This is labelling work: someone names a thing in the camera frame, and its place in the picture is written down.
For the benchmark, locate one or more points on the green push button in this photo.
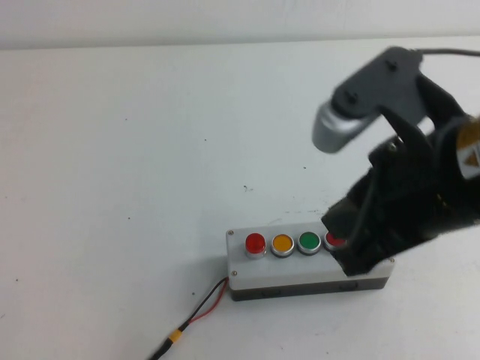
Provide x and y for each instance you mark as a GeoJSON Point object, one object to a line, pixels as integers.
{"type": "Point", "coordinates": [308, 242]}

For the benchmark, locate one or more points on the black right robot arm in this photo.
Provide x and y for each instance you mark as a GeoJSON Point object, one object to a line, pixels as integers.
{"type": "Point", "coordinates": [446, 97]}

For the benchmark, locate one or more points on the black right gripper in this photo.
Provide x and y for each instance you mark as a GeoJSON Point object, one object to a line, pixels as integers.
{"type": "Point", "coordinates": [420, 187]}

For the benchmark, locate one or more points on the grey button switch box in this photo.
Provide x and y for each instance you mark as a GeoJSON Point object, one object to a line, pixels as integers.
{"type": "Point", "coordinates": [285, 268]}

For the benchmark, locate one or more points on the yellow push button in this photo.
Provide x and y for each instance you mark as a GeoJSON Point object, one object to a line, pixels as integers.
{"type": "Point", "coordinates": [282, 244]}

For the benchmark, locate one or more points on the red push button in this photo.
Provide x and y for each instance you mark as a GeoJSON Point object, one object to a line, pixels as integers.
{"type": "Point", "coordinates": [333, 242]}
{"type": "Point", "coordinates": [255, 243]}

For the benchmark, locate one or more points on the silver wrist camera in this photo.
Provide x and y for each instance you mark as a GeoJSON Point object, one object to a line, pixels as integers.
{"type": "Point", "coordinates": [332, 131]}

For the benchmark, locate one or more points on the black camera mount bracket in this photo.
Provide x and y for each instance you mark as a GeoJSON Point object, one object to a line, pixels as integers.
{"type": "Point", "coordinates": [378, 82]}

